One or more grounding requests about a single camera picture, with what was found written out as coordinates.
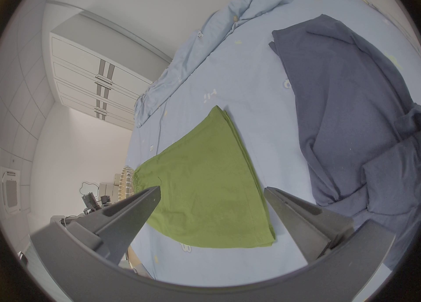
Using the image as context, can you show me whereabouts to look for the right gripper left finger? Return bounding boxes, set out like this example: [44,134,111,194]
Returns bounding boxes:
[67,185,162,266]

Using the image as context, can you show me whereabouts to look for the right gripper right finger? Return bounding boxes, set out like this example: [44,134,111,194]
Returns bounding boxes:
[264,186,355,265]

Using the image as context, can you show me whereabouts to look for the green shorts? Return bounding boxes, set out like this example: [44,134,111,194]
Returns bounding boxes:
[133,105,276,249]

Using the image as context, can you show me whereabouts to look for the round woven basket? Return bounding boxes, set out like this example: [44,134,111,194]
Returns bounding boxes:
[117,165,136,201]

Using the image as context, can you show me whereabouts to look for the dark blue garment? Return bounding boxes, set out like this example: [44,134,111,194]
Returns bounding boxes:
[268,14,421,272]

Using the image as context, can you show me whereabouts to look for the bed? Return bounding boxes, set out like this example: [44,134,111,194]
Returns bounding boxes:
[127,0,421,289]

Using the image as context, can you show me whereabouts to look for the white ceiling air conditioner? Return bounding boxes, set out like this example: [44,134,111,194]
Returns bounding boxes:
[0,166,23,214]

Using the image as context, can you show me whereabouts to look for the white wardrobe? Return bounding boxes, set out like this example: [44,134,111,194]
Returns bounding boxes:
[49,14,155,130]

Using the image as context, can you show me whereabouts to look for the pale blue quilt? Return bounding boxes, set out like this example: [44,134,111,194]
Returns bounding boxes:
[133,0,294,129]

